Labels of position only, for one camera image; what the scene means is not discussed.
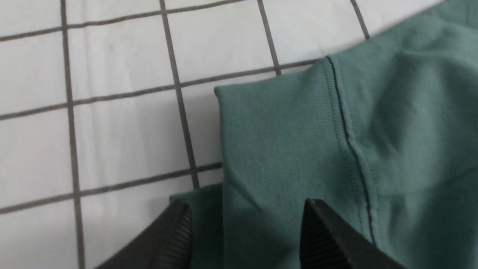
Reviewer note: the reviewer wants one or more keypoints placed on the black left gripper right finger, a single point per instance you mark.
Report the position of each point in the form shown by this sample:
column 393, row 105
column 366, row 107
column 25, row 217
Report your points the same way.
column 327, row 241

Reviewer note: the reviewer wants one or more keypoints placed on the green long-sleeve top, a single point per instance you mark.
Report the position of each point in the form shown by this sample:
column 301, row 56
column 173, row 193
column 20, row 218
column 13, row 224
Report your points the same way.
column 385, row 133

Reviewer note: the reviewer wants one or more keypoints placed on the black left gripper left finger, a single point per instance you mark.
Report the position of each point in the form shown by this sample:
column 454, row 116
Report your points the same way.
column 166, row 243

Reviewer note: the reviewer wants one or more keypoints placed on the white grid-pattern tablecloth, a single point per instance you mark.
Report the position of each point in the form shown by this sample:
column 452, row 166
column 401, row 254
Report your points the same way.
column 108, row 108

